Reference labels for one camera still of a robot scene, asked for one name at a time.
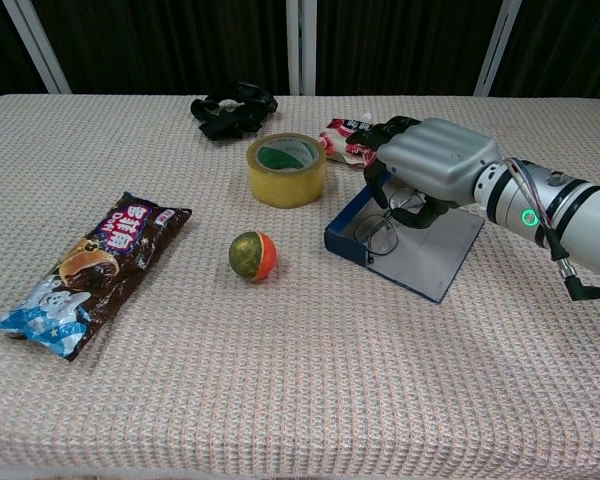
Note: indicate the silver and black right hand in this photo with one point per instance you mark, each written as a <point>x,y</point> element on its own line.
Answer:
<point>440,157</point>

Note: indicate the black wire-frame eyeglasses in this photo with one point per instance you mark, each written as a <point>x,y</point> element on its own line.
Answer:
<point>382,235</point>

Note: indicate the yellow packing tape roll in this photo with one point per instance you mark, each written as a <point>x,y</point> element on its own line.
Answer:
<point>286,187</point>

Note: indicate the green and orange ball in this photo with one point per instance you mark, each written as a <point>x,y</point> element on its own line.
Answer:
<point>252,255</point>

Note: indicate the black hair scrunchie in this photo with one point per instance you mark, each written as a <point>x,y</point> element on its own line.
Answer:
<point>230,117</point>

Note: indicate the beige woven tablecloth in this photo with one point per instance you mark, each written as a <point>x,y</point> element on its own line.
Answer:
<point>300,350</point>

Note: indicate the brown snack bag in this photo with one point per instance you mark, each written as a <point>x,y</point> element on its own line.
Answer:
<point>95,270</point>

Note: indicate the grey aluminium extrusion bar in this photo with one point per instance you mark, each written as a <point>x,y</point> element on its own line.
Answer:
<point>497,47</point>
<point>37,45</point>
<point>301,47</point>

